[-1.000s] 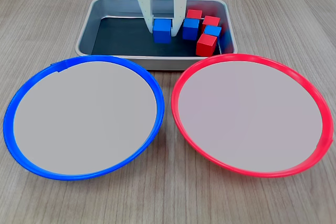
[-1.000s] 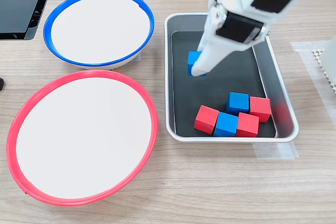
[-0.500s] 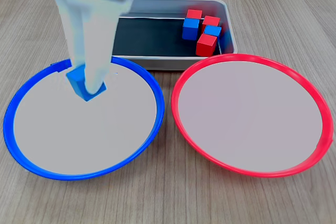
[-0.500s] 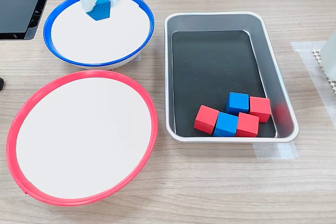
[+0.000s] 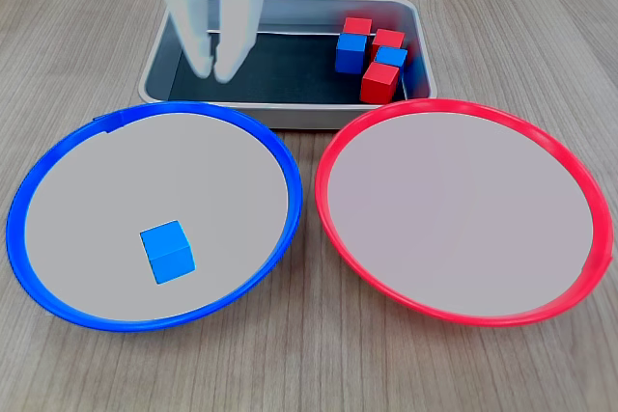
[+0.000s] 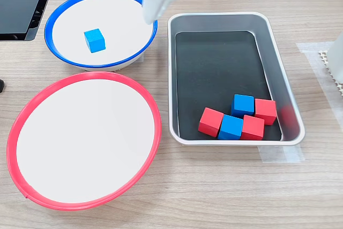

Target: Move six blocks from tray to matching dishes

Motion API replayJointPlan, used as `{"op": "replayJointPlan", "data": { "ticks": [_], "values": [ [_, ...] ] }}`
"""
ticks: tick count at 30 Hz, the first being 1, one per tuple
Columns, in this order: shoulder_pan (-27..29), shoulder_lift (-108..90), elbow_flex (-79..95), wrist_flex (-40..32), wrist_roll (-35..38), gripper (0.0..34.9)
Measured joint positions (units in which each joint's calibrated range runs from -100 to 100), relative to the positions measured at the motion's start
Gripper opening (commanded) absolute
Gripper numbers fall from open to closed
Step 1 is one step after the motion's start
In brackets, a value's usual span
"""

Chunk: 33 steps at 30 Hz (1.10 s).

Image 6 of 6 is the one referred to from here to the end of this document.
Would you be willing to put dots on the blue cube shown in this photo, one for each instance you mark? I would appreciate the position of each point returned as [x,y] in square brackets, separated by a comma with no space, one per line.
[230,128]
[242,104]
[94,41]

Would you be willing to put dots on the red cube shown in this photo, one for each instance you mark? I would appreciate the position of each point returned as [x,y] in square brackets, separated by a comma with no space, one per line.
[265,109]
[210,123]
[252,128]

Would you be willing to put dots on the black tray mat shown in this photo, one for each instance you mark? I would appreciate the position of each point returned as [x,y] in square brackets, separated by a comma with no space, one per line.
[209,73]

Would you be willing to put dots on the steel tray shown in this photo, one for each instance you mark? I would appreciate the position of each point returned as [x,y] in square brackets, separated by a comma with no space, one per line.
[286,89]

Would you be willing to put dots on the blue-rimmed white plate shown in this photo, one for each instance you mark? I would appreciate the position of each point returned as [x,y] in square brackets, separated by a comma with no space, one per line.
[120,20]

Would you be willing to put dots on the black electronic device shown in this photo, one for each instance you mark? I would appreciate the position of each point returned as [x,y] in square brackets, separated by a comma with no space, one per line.
[16,11]

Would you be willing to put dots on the red-rimmed white plate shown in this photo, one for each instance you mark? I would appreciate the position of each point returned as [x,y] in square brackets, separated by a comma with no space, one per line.
[85,140]

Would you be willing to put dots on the clear tape strip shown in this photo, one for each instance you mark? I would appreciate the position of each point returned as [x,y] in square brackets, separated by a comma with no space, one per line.
[316,62]
[281,155]

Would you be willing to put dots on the small black object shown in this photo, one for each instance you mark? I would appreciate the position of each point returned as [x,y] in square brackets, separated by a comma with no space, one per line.
[1,85]

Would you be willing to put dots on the pale perforated base plate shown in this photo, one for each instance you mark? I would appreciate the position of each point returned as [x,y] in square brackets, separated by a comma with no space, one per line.
[324,54]

